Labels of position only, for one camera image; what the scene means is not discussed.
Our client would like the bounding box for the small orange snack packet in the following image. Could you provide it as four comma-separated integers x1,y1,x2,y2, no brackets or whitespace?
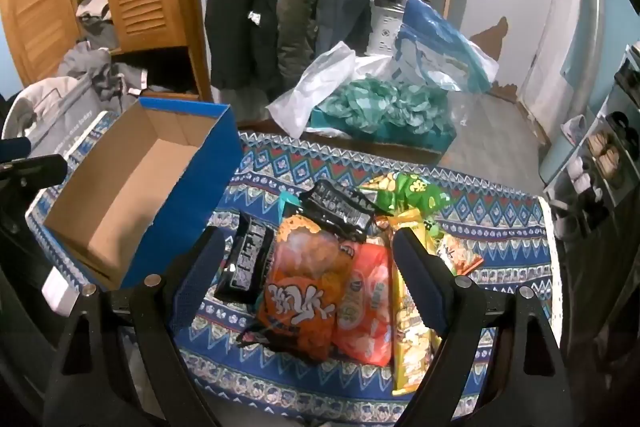
434,231,485,279

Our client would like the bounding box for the white canister with metal lid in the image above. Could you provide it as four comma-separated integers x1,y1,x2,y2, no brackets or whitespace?
367,0,416,58

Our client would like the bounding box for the wooden wardrobe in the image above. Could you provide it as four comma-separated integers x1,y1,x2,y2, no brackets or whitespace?
0,0,213,102

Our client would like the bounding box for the blue patterned blanket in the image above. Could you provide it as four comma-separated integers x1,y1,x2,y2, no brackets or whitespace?
25,109,561,427

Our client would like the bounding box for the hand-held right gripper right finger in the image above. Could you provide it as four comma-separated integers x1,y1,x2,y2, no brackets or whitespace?
392,227,573,427

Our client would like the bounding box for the long yellow snack packet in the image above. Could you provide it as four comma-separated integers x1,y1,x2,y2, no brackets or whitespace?
390,207,443,397

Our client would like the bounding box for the pile of teal sachets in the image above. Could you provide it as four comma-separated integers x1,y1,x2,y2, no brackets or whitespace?
314,77,451,132

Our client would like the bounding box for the teal snack packet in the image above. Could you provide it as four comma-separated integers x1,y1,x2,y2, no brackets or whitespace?
278,192,303,228

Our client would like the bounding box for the large orange snack bag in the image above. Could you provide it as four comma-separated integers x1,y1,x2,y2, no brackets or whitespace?
256,213,353,362

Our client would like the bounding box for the grey fabric storage bag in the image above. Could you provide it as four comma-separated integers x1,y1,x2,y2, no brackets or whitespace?
10,77,117,158

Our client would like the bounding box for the shoe rack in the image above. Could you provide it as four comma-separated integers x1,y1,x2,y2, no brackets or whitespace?
545,42,640,258

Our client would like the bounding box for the blue and white plastic bag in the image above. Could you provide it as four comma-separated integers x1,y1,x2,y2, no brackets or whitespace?
395,0,501,94

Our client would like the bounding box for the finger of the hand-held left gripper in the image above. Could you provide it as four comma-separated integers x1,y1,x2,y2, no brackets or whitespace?
0,155,68,185
0,136,32,160

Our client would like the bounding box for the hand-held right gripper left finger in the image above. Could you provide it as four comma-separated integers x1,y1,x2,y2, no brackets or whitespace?
42,227,226,427

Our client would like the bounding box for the black snack packet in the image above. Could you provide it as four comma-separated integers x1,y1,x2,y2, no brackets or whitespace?
299,179,377,244
214,211,277,305

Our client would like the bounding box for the white door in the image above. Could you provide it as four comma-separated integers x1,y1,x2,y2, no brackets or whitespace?
517,0,601,142

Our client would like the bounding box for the small white box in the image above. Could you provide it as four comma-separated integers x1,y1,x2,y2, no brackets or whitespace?
42,268,81,315

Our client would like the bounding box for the blue cardboard box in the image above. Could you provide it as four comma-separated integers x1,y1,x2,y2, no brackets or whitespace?
44,97,244,292

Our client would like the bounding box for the green snack bag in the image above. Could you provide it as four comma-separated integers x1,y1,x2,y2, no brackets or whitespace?
360,172,451,220

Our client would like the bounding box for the orange-red snack packet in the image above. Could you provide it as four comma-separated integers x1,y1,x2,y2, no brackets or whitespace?
332,241,396,368

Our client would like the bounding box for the panelled wardrobe door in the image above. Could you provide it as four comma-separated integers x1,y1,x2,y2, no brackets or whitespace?
0,0,81,90

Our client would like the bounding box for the pile of grey clothes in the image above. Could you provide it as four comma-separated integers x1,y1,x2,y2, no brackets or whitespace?
57,0,151,102

